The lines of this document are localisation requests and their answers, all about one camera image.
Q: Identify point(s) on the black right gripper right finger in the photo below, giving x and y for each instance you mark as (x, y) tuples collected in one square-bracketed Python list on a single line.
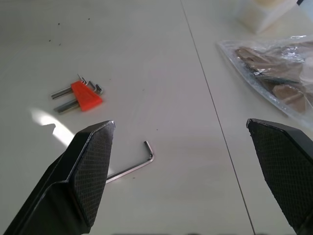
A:
[(283, 171)]

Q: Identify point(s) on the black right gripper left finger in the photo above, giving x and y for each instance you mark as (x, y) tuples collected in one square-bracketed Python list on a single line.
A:
[(73, 181)]

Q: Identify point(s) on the silver metal hex key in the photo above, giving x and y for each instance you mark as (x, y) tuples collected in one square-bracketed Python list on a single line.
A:
[(61, 92)]

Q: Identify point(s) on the red plastic hex key holder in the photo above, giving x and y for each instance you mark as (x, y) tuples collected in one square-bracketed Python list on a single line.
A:
[(86, 96)]

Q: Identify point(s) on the small silver hex key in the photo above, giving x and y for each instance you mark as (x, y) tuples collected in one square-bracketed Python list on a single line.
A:
[(82, 79)]

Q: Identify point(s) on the orange hex key set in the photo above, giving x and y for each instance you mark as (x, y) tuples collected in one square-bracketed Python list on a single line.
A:
[(67, 105)]

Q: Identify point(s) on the clear bag of wooden pieces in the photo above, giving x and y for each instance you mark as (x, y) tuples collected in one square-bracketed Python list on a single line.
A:
[(274, 71)]

